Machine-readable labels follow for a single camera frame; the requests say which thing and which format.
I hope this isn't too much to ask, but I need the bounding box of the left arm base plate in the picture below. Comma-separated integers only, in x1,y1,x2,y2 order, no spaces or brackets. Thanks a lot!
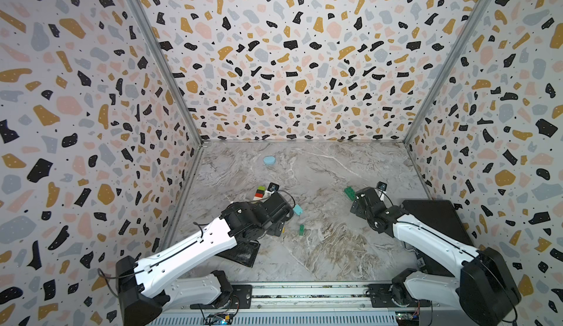
190,284,253,310

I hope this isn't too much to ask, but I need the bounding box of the aluminium frame rail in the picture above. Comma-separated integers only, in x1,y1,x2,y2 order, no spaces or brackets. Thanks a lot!
148,281,474,325

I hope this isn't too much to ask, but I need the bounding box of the dark green long lego brick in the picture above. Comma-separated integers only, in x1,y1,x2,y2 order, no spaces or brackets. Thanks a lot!
344,187,356,201

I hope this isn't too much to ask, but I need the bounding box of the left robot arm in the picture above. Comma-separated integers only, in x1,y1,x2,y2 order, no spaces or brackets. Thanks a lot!
114,191,296,325

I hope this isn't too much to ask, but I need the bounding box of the light blue lego brick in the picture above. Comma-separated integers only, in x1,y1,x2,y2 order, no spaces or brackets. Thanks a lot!
293,204,303,216

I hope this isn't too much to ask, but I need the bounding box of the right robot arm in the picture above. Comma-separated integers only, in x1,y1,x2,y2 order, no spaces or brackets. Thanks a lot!
350,183,522,325

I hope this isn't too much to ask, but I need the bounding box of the light blue round puck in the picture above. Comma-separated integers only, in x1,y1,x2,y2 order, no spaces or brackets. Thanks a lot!
263,156,277,166

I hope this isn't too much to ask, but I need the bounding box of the black hard case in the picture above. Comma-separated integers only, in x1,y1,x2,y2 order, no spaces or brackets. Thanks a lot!
401,199,474,277

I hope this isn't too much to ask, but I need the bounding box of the green circuit board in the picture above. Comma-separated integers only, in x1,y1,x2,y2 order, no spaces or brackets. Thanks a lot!
205,314,234,325

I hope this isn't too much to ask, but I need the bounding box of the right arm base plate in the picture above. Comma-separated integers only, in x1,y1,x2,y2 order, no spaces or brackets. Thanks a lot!
365,283,431,308

